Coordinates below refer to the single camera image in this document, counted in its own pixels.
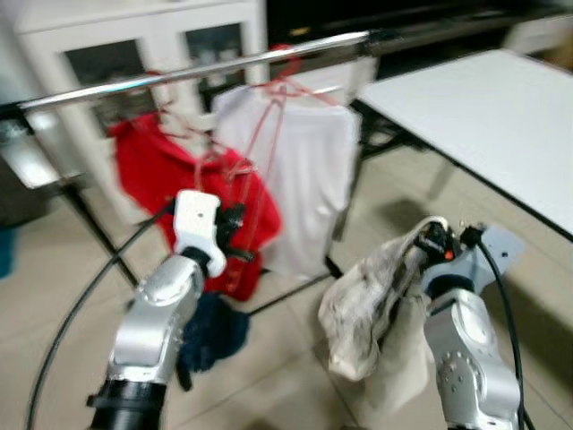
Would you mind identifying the cream denim jacket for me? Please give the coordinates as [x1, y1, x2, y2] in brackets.
[318, 215, 449, 422]

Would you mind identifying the plain white t-shirt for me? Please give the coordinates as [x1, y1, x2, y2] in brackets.
[213, 82, 361, 279]

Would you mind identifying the red shirt white trim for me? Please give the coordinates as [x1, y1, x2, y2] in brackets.
[109, 112, 283, 301]

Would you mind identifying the dark blue garment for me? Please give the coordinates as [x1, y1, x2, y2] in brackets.
[175, 291, 252, 391]

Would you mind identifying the white table black edge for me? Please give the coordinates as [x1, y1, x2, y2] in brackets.
[354, 49, 573, 238]

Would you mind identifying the metal clothes rack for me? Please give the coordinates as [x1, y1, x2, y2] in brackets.
[0, 30, 404, 316]

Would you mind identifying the white glass door cabinet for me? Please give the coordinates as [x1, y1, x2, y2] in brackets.
[0, 0, 269, 225]

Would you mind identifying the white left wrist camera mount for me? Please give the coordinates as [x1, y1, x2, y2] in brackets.
[173, 190, 222, 277]

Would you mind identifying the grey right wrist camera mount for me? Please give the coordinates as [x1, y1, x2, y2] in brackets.
[461, 224, 527, 297]

